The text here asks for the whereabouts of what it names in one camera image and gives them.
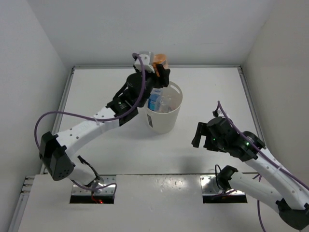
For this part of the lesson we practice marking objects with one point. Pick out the orange juice bottle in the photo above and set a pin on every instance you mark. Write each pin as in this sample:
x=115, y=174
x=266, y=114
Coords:
x=160, y=59

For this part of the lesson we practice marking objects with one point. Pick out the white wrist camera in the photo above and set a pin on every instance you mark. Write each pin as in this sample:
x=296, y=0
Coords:
x=218, y=113
x=144, y=60

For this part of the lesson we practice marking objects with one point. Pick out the white round plastic bin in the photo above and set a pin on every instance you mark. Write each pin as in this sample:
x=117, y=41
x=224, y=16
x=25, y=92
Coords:
x=163, y=122

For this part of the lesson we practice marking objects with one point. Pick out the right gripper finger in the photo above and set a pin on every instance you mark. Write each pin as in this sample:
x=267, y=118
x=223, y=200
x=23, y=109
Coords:
x=202, y=130
x=209, y=143

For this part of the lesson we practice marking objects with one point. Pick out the clear bottle white cap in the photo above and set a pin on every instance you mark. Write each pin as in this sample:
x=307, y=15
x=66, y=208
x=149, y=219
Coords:
x=174, y=103

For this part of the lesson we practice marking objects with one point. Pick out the metal base plate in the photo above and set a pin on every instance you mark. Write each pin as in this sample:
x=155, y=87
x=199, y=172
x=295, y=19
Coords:
x=105, y=186
x=209, y=187

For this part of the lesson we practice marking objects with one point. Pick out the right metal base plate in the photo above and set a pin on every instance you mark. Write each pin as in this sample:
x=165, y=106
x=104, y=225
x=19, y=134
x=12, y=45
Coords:
x=209, y=187

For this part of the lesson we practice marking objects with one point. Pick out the aluminium frame rail left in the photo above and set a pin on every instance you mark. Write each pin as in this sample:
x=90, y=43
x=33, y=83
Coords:
x=29, y=179

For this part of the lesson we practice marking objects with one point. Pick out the blue label plastic bottle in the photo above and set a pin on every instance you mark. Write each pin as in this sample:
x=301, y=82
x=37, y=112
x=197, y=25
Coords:
x=155, y=94

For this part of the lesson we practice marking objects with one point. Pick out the aluminium frame rail right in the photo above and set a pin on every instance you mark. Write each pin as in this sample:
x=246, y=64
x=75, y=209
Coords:
x=250, y=103

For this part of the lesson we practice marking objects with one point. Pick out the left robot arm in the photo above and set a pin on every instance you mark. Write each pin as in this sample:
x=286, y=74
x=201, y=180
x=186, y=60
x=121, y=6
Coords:
x=57, y=150

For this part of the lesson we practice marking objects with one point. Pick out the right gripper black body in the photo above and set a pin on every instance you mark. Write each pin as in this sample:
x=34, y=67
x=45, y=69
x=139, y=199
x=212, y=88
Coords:
x=219, y=146

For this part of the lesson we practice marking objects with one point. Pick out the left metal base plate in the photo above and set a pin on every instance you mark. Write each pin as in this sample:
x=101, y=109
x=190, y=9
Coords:
x=105, y=186

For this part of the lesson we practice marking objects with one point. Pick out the aluminium frame rail back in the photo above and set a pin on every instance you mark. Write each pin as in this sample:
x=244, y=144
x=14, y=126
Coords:
x=77, y=67

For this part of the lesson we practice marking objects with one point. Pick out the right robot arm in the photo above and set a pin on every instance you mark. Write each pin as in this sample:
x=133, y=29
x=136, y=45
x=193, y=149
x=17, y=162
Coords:
x=283, y=194

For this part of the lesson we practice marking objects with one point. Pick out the clear bottle blue-white cap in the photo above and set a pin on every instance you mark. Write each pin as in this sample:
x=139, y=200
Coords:
x=164, y=103

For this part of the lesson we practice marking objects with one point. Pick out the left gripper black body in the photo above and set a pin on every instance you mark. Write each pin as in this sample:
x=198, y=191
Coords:
x=148, y=86

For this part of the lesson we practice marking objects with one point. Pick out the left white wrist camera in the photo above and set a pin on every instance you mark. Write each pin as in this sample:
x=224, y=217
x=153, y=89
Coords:
x=144, y=60

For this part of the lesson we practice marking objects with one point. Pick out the aluminium frame rail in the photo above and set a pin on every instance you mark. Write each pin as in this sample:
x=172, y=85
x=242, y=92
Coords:
x=250, y=103
x=77, y=67
x=29, y=179

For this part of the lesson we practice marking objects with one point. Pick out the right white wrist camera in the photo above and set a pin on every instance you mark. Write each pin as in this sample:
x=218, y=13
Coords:
x=218, y=113

